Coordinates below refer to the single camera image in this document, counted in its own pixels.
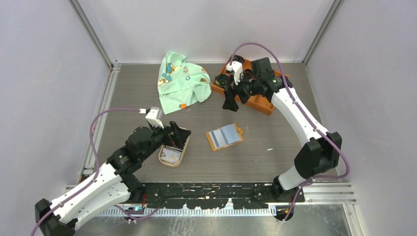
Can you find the aluminium front rail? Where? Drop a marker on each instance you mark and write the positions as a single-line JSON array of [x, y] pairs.
[[321, 193]]

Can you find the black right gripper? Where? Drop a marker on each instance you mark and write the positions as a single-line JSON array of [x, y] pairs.
[[229, 103]]

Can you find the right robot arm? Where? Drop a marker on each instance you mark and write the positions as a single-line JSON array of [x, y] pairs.
[[319, 149]]

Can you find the dark green rolled tie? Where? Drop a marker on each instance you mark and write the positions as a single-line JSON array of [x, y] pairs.
[[237, 58]]

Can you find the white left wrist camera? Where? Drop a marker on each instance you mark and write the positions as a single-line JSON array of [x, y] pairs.
[[153, 116]]

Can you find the orange leather card holder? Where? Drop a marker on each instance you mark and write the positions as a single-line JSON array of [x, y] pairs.
[[232, 135]]

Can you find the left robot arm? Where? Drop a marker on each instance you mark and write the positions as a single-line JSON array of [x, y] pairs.
[[113, 183]]

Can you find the blue yellow rolled tie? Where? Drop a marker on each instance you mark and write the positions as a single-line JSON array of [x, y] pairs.
[[222, 80]]

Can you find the beige oval card tray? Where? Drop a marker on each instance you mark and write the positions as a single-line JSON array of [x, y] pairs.
[[172, 156]]

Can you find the light green printed shirt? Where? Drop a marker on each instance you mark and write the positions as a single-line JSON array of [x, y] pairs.
[[181, 84]]

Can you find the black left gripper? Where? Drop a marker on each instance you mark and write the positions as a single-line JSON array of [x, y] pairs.
[[180, 134]]

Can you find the grey card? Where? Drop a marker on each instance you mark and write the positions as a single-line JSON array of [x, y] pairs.
[[217, 138]]

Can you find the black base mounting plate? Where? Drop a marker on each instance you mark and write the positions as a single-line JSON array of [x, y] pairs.
[[215, 195]]

